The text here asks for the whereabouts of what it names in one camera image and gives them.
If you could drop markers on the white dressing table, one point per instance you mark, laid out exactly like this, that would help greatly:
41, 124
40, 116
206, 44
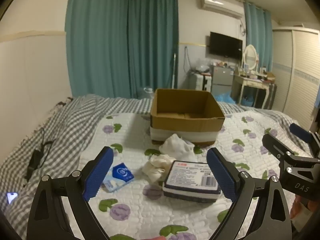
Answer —
253, 83

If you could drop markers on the white floor mop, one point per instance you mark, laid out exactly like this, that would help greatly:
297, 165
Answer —
174, 71

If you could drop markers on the white sock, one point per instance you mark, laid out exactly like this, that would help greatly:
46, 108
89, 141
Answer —
178, 148

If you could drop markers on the teal curtain left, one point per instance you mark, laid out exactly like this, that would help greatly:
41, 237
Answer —
115, 48

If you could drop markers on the brown cardboard box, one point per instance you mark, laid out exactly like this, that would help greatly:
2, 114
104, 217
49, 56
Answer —
193, 115

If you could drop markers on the blue tissue pack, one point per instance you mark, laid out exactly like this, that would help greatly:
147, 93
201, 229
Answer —
117, 177

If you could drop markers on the phone with lit screen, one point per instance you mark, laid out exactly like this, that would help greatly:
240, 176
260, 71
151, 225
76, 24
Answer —
11, 196

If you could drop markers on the silver mini fridge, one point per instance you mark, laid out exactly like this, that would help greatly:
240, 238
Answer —
222, 79

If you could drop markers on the cream lace cloth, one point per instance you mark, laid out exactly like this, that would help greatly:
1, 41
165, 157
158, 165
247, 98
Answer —
158, 167

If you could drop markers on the floral white quilt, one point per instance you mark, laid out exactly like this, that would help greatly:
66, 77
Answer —
140, 210

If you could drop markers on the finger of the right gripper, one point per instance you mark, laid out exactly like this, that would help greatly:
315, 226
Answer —
283, 153
311, 138

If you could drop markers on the black white packaged box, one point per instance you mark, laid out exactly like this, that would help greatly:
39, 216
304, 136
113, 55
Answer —
191, 181

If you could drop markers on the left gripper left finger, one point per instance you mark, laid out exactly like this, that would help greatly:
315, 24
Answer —
47, 217

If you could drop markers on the black wall television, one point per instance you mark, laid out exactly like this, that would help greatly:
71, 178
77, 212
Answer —
226, 46

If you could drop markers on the white louvred wardrobe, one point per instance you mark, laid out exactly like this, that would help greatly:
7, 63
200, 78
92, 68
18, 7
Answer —
296, 67

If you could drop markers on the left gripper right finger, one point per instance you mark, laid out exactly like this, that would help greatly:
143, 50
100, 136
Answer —
271, 218

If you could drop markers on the teal curtain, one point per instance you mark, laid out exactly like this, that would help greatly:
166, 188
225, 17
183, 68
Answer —
259, 33
115, 48

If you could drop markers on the right hand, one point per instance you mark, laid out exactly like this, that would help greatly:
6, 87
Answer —
297, 206

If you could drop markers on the grey checked bed sheet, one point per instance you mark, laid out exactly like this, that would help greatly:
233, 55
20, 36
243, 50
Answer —
55, 148

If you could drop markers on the white suitcase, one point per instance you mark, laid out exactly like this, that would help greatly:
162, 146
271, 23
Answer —
200, 81

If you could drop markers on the white air conditioner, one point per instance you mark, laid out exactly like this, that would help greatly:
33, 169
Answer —
223, 7

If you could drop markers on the blue plastic bag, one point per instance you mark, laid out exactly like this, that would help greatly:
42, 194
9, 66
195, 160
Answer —
225, 97

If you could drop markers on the clear water jug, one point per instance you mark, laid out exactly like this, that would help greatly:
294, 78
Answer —
147, 93

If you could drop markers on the teal curtain right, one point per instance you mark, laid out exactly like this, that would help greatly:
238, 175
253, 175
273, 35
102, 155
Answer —
259, 33

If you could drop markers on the white oval vanity mirror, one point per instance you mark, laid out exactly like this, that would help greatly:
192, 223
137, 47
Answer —
250, 58

